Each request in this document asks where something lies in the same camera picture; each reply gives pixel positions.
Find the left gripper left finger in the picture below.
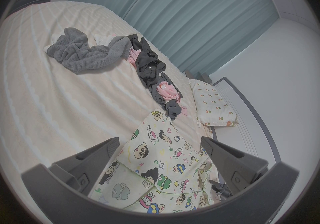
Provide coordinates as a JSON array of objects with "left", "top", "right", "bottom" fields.
[{"left": 50, "top": 137, "right": 120, "bottom": 196}]

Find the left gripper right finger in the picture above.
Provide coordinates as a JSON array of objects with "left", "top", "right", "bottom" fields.
[{"left": 201, "top": 136, "right": 268, "bottom": 193}]

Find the white printed pyjama top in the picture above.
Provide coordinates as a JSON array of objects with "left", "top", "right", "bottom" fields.
[{"left": 89, "top": 111, "right": 220, "bottom": 214}]

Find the bed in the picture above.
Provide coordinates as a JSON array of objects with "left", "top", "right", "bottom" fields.
[{"left": 0, "top": 1, "right": 283, "bottom": 214}]

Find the pile of clothes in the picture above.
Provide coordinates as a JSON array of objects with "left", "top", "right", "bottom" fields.
[{"left": 125, "top": 34, "right": 188, "bottom": 121}]

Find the white printed pillow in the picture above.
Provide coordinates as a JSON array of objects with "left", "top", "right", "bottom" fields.
[{"left": 189, "top": 79, "right": 239, "bottom": 127}]

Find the grey bedside table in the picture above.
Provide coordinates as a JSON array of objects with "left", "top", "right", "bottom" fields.
[{"left": 184, "top": 69, "right": 213, "bottom": 85}]

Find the grey knit garment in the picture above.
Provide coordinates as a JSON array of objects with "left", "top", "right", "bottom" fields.
[{"left": 43, "top": 28, "right": 132, "bottom": 74}]

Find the blue-green curtain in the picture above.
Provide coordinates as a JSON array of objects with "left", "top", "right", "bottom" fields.
[{"left": 67, "top": 0, "right": 282, "bottom": 78}]

